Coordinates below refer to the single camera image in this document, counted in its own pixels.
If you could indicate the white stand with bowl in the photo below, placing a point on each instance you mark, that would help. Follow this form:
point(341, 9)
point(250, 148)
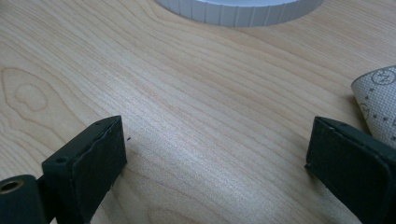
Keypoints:
point(236, 14)

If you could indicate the beige patterned cloth pouch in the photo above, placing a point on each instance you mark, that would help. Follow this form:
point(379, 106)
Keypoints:
point(380, 99)

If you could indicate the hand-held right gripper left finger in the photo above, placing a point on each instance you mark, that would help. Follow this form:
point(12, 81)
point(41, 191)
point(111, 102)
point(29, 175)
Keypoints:
point(87, 168)

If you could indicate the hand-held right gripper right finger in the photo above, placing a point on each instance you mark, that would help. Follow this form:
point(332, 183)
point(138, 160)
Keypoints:
point(355, 168)

